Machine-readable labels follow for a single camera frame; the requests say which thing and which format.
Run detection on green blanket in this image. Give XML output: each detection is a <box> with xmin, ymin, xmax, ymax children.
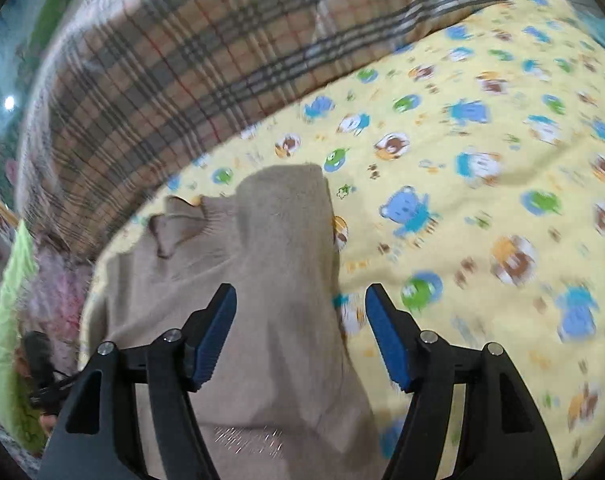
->
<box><xmin>0</xmin><ymin>222</ymin><xmax>46</xmax><ymax>455</ymax></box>

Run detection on floral ruffled pillow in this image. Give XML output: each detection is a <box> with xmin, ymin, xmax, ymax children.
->
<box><xmin>16</xmin><ymin>233</ymin><xmax>93</xmax><ymax>375</ymax></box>

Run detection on plaid checkered quilt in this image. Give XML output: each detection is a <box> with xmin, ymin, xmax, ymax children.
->
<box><xmin>15</xmin><ymin>0</ymin><xmax>502</xmax><ymax>256</ymax></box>

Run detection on black cable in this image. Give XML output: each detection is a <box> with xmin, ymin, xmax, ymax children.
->
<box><xmin>52</xmin><ymin>367</ymin><xmax>87</xmax><ymax>391</ymax></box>

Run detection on yellow cartoon bear bedsheet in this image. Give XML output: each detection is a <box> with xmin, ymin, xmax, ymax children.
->
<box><xmin>80</xmin><ymin>0</ymin><xmax>605</xmax><ymax>476</ymax></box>

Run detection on beige knitted sweater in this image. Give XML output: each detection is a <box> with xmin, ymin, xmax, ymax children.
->
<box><xmin>83</xmin><ymin>165</ymin><xmax>385</xmax><ymax>479</ymax></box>

